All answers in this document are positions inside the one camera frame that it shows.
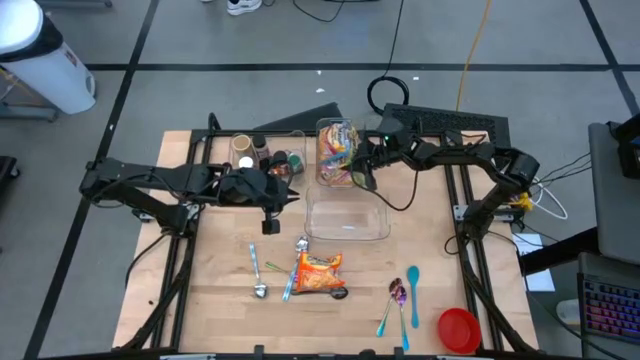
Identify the red plastic bowl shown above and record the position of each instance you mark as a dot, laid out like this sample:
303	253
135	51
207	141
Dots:
459	331

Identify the chili shrimp ramen pack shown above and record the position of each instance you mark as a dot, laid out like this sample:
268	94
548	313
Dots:
337	137

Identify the teal plastic spoon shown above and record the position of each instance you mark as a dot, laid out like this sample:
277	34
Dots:
413	277

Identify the person's shoe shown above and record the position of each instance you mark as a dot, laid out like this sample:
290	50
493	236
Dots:
244	6

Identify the black flat panel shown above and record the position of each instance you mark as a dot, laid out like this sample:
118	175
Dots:
305	120

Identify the white trash can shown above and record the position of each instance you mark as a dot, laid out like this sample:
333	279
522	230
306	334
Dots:
50	70

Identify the silver metal spoon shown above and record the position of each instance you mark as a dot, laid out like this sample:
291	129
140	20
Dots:
260	290

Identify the yellow clamp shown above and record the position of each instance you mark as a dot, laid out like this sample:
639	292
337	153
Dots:
523	202

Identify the black aluminium table frame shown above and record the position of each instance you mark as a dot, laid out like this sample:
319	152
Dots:
200	133

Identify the black equipment box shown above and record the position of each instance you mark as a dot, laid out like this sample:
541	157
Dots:
630	150

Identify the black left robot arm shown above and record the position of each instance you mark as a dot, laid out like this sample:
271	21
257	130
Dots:
150	180

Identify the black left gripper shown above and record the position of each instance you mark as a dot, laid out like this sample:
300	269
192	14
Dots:
272	197

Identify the white paper sheet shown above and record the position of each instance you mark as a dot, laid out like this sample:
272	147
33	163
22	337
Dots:
540	282

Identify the black lid spice jar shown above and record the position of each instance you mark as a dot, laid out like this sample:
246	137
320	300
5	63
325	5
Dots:
280	157

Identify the white computer mouse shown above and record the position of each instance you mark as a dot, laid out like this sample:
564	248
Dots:
569	311

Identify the black desk frame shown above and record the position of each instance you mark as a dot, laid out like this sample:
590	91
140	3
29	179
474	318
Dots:
555	255

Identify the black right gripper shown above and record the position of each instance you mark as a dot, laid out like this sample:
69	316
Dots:
380	150

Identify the backlit keyboard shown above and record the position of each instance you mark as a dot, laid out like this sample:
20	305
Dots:
612	310

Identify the dark lid brown spice jar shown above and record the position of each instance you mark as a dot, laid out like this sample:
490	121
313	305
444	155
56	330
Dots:
260	146

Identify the white lid spice jar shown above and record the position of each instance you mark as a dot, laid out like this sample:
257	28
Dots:
245	162

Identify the clear plastic storage bin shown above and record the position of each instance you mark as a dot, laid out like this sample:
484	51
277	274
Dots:
234	170
342	120
347	215

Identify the taco seasoning packet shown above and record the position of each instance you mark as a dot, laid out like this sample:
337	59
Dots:
283	170

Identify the grey metal cart frame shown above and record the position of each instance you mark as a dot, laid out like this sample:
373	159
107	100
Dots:
25	112

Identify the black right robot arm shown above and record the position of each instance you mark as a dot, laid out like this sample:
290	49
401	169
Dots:
465	155

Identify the orange Maruchan chicken ramen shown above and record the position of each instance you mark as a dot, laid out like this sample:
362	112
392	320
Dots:
317	272

